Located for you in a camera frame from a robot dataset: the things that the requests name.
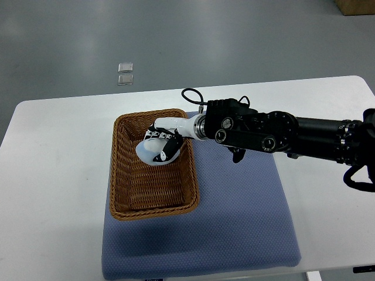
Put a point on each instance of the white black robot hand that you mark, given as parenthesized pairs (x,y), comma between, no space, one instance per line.
(171,131)

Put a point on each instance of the light blue plush toy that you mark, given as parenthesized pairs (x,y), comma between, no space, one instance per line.
(146,150)

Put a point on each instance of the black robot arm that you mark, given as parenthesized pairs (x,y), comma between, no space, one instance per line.
(235,125)

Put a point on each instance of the brown wicker basket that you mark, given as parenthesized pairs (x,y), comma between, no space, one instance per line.
(139,191)

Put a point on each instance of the lower metal floor plate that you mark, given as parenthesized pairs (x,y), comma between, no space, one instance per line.
(125,79)

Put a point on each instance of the metal floor plate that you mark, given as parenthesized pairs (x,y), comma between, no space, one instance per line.
(125,79)
(125,67)

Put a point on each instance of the upper metal floor plate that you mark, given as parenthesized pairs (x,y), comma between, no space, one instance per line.
(125,67)

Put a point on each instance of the blue textured mat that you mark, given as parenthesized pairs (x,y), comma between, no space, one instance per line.
(242,222)

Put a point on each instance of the cardboard box corner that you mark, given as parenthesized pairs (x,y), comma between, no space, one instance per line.
(355,7)

